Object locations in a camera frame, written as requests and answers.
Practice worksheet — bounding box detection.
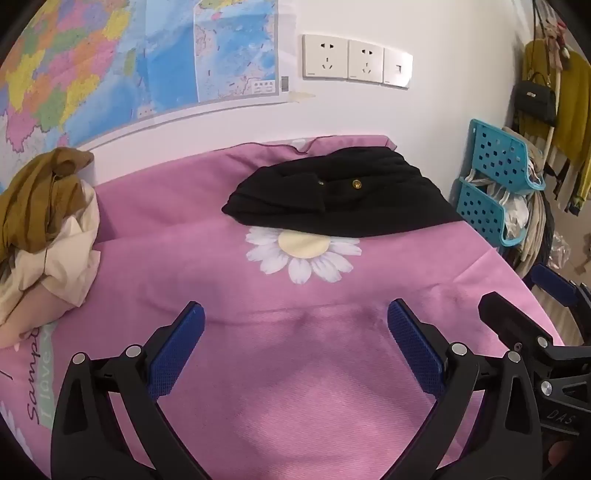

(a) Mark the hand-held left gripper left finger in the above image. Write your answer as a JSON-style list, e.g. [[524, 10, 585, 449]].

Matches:
[[51, 301, 218, 480]]

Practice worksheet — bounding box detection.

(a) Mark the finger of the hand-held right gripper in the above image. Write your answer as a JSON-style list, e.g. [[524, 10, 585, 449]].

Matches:
[[529, 263, 591, 308], [478, 291, 564, 361]]

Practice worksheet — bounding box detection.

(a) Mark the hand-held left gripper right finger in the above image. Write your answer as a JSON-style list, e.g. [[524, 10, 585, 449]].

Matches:
[[383, 299, 548, 480]]

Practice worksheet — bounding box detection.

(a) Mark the black garment with gold buttons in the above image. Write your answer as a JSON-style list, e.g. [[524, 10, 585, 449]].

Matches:
[[222, 147, 465, 240]]

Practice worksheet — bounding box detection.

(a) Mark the beige hanging cloth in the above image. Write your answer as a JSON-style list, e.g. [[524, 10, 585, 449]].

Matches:
[[508, 127, 561, 282]]

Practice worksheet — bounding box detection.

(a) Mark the white crumpled cloth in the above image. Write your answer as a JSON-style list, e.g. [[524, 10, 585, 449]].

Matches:
[[501, 185, 532, 241]]

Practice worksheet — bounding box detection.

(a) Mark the pink daisy blanket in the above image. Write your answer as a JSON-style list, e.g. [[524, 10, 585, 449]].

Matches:
[[0, 135, 566, 480]]

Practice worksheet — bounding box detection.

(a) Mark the teal plastic basket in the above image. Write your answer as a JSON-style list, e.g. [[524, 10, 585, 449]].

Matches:
[[466, 119, 547, 195], [457, 178, 532, 247]]

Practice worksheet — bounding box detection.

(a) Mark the cream garment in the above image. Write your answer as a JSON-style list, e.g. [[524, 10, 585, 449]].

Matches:
[[0, 180, 102, 349]]

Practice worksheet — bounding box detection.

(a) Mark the black handbag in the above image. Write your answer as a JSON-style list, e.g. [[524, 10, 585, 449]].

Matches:
[[514, 71, 558, 127]]

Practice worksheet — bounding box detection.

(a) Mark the mustard garment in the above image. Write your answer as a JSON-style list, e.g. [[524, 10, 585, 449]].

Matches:
[[0, 148, 95, 266]]

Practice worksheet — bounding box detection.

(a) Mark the white wall socket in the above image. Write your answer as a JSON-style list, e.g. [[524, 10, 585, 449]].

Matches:
[[302, 34, 350, 81], [347, 39, 386, 85]]

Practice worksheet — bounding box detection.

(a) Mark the colourful wall map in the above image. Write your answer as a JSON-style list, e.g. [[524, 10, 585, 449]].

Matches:
[[0, 0, 291, 185]]

